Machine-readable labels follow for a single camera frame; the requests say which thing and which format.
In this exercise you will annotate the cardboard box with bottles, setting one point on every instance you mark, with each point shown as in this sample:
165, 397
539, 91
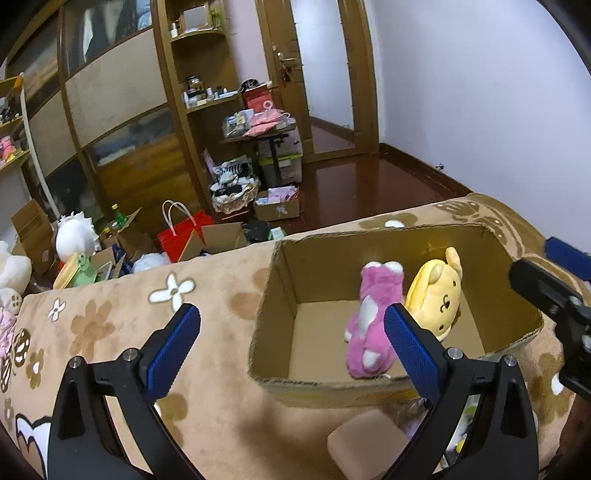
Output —
134, 242

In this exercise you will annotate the black white striped cloth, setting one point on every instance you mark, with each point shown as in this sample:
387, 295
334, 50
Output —
233, 170

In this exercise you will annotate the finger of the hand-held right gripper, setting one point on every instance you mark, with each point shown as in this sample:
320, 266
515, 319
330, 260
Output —
538, 279
565, 254

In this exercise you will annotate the wooden door with glass panel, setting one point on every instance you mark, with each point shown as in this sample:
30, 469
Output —
272, 101

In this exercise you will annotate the pink dressed doll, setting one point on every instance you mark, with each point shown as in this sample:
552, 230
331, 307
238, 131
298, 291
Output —
5, 332

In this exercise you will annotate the stacked storage boxes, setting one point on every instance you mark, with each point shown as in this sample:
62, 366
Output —
288, 157

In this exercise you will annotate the yellow dog plush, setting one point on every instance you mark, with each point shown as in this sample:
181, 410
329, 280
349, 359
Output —
438, 295

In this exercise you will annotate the tall brown cardboard box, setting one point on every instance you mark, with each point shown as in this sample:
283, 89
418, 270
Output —
32, 235

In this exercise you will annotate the pink cloth on hanger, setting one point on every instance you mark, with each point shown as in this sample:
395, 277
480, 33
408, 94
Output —
268, 122

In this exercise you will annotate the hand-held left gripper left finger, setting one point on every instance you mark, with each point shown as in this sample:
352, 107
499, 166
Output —
173, 350

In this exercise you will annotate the white fluffy bundle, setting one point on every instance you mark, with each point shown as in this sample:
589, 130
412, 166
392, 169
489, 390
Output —
150, 262

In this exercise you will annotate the group of toiletry bottles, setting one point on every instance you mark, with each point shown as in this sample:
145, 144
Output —
205, 92

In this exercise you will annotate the green bottle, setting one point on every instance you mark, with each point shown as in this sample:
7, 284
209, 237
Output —
119, 216

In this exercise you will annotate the empty open cardboard carton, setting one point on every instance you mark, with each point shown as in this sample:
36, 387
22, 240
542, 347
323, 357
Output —
221, 240

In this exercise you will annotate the large white bear plush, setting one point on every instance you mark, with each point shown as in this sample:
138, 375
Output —
14, 267

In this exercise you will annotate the pink toy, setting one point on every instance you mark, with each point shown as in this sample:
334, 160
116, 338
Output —
7, 148

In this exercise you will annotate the pink bear plush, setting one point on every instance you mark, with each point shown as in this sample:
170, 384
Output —
369, 323

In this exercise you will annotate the black bag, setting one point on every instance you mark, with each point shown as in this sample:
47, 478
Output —
256, 230

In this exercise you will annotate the lace trimmed basket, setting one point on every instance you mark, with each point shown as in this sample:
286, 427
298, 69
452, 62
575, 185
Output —
233, 198

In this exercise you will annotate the white curved pole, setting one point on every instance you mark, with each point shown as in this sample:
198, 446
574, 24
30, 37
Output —
37, 157

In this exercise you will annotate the green frog plush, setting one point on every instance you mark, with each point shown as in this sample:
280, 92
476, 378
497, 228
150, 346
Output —
81, 272

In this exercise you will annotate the red gift bag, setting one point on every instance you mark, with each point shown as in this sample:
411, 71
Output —
184, 235

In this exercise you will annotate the wooden corner shelf unit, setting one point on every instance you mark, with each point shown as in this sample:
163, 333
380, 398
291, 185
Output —
180, 120

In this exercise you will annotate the red flat box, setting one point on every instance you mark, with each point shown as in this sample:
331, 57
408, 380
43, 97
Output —
261, 99

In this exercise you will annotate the row of small figurines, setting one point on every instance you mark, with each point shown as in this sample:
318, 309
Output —
8, 113

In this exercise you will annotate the small framed mirror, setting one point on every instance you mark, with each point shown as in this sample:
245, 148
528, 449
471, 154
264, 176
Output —
195, 16

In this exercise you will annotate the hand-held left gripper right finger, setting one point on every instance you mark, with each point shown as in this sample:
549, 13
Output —
411, 350

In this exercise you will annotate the small cardboard box with packets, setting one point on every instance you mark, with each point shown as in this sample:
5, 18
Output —
277, 210

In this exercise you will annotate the brown floral blanket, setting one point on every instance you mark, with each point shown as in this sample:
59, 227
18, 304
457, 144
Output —
207, 415

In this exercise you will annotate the small folding table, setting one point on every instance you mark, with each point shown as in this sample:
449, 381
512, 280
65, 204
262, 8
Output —
258, 136

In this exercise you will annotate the wooden sliding door wardrobe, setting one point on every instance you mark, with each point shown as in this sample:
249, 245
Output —
115, 83

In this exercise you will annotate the yellow wall shelf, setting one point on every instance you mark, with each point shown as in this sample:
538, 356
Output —
11, 85

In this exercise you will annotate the white spiky plush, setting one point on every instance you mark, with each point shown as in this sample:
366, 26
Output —
76, 237

